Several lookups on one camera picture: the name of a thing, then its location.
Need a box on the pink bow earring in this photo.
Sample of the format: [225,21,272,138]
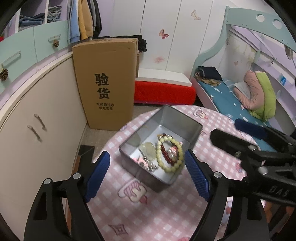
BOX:
[166,144,184,159]

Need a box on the dark red bead bracelet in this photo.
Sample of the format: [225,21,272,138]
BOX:
[157,133,180,166]

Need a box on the yellow bead bracelet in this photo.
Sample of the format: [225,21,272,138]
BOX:
[155,135,185,173]

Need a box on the pale green jade pendant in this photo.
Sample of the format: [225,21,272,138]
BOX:
[138,142,157,161]

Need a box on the pink hair clip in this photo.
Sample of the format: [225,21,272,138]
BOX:
[133,156,149,169]

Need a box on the right hand holding gripper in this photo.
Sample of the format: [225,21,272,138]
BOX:
[264,201,295,234]

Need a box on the pink and green pillow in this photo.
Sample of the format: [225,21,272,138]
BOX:
[233,70,276,121]

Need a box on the dark folded clothes pile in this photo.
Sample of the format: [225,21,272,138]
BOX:
[194,66,222,87]

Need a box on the pink checkered tablecloth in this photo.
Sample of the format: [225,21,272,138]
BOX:
[88,105,258,240]

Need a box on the grey metal tin box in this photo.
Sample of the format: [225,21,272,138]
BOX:
[119,105,202,192]

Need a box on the cream curved cabinet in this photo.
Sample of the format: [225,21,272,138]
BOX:
[1,53,86,239]

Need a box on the red and white storage bench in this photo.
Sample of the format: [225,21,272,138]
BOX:
[134,68,196,105]

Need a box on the tall brown cardboard box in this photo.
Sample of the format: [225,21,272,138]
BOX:
[72,38,138,131]

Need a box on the mint drawer unit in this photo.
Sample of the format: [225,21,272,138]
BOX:
[0,21,68,92]

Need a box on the hanging clothes row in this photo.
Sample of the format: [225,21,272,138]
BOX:
[67,0,102,45]

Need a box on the lilac cubby shelf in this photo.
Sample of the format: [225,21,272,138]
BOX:
[14,0,69,32]

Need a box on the mint bunk bed frame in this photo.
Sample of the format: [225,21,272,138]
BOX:
[191,6,295,82]

